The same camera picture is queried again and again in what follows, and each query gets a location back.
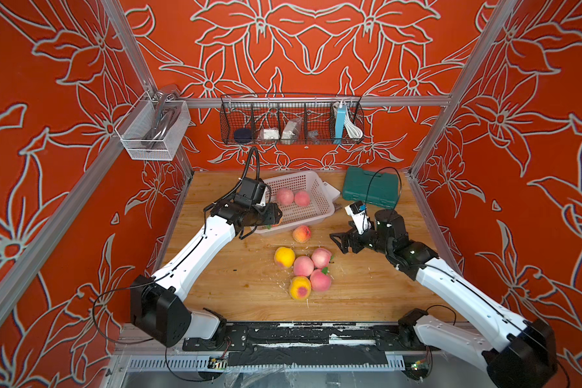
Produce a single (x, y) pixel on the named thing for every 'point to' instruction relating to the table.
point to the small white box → (332, 193)
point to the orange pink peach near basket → (301, 234)
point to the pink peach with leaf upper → (321, 258)
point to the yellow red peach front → (300, 287)
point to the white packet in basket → (288, 132)
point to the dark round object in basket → (242, 135)
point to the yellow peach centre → (284, 257)
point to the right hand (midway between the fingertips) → (336, 229)
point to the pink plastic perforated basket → (320, 204)
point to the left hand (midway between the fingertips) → (273, 211)
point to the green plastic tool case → (374, 188)
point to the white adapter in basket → (272, 133)
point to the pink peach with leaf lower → (320, 280)
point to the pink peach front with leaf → (284, 196)
